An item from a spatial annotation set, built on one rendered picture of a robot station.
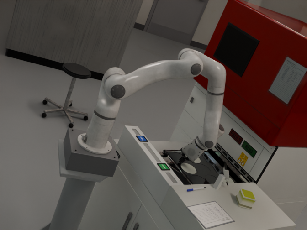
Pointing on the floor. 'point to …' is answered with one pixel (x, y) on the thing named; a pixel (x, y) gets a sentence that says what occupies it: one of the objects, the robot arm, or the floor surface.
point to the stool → (77, 68)
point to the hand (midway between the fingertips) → (182, 159)
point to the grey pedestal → (71, 196)
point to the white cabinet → (123, 203)
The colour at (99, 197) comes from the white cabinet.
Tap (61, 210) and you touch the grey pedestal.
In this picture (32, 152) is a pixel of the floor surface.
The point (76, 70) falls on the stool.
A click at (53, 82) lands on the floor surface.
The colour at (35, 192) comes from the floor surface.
